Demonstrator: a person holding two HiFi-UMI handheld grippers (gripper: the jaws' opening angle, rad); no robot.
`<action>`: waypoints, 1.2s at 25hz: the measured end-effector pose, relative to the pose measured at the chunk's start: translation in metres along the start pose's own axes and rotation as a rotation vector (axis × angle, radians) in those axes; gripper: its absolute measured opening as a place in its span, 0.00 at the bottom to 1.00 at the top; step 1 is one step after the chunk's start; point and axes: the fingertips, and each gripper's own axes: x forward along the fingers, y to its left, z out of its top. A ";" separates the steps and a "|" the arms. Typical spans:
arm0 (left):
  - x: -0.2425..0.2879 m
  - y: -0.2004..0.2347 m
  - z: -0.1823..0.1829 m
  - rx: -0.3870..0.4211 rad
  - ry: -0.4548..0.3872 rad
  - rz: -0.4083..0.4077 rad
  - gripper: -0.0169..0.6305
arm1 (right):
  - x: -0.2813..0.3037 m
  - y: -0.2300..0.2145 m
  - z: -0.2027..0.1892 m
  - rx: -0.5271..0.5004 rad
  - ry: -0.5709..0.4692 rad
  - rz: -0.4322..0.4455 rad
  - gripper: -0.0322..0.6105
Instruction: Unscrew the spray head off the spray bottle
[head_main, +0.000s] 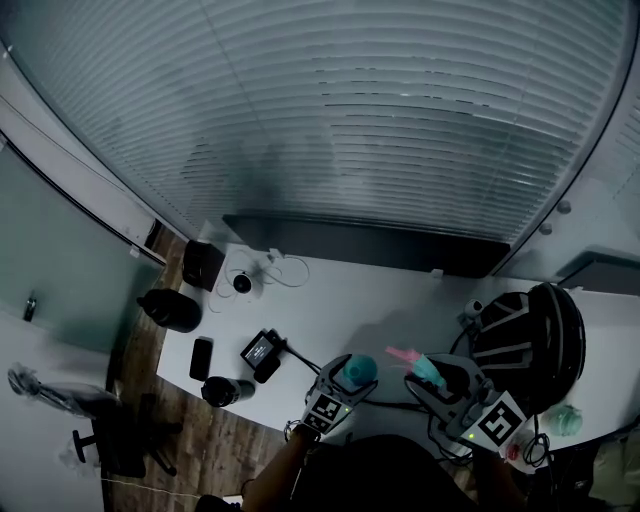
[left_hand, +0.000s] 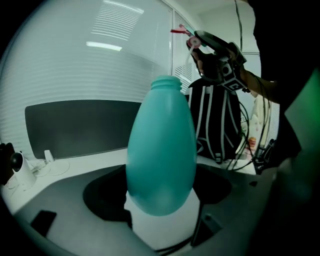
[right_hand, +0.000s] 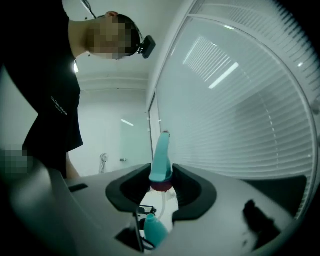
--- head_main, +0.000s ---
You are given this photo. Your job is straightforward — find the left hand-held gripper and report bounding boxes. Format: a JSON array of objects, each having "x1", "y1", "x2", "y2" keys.
[{"x1": 299, "y1": 354, "x2": 380, "y2": 436}]

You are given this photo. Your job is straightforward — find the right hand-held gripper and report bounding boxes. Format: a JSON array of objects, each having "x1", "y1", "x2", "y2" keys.
[{"x1": 403, "y1": 353, "x2": 530, "y2": 457}]

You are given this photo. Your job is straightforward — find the teal spray bottle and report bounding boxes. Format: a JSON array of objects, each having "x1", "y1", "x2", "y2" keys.
[{"x1": 341, "y1": 353, "x2": 379, "y2": 394}]

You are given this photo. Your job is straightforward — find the pink and teal spray head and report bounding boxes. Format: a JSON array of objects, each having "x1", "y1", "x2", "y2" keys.
[{"x1": 384, "y1": 345, "x2": 449, "y2": 391}]

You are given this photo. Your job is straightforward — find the person's right forearm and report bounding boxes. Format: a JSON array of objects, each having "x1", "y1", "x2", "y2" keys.
[{"x1": 469, "y1": 445, "x2": 527, "y2": 512}]

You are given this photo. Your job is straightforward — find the person's left forearm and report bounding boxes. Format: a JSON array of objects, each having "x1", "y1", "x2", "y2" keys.
[{"x1": 243, "y1": 428, "x2": 321, "y2": 512}]

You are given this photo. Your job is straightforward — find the large black bottle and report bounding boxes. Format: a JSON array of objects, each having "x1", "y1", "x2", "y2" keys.
[{"x1": 136, "y1": 288, "x2": 203, "y2": 334}]

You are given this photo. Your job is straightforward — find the small black power bank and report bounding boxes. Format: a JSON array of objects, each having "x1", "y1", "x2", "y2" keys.
[{"x1": 252, "y1": 357, "x2": 283, "y2": 385}]

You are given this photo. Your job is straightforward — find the black device with screen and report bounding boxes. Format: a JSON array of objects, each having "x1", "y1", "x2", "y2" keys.
[{"x1": 239, "y1": 328, "x2": 283, "y2": 369}]

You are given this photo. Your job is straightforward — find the person's dark shirt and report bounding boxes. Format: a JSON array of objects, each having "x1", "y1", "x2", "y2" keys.
[{"x1": 294, "y1": 433, "x2": 479, "y2": 512}]

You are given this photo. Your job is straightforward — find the black bicycle helmet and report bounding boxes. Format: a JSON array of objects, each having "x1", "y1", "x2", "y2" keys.
[{"x1": 471, "y1": 282, "x2": 587, "y2": 416}]

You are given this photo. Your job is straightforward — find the black insulated tumbler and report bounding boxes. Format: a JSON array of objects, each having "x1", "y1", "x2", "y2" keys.
[{"x1": 200, "y1": 375, "x2": 257, "y2": 409}]

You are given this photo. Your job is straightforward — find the clear green jar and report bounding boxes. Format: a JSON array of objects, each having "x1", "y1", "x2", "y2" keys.
[{"x1": 546, "y1": 403, "x2": 584, "y2": 438}]

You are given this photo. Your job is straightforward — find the black window sill panel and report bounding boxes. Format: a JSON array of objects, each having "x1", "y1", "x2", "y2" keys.
[{"x1": 222, "y1": 213, "x2": 511, "y2": 279}]

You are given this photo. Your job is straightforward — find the black smartphone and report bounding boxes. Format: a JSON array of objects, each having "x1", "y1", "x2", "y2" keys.
[{"x1": 188, "y1": 337, "x2": 215, "y2": 382}]

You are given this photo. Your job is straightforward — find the black box speaker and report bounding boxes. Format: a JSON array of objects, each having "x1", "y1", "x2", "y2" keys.
[{"x1": 181, "y1": 239, "x2": 226, "y2": 293}]

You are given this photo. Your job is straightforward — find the black office chair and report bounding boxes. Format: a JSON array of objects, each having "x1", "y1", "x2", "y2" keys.
[{"x1": 72, "y1": 392, "x2": 184, "y2": 479}]

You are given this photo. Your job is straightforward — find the grey window blinds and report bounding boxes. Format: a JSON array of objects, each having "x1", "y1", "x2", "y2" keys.
[{"x1": 0, "y1": 0, "x2": 636, "y2": 246}]

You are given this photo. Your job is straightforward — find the plastic-wrapped chair back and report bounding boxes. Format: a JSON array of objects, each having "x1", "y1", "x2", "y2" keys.
[{"x1": 7, "y1": 363, "x2": 121, "y2": 419}]

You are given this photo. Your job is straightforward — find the tangled black cable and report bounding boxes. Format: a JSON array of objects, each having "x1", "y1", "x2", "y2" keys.
[{"x1": 522, "y1": 414, "x2": 554, "y2": 469}]

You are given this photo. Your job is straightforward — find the thin white cable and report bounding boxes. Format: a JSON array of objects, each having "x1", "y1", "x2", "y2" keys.
[{"x1": 207, "y1": 247, "x2": 311, "y2": 315}]

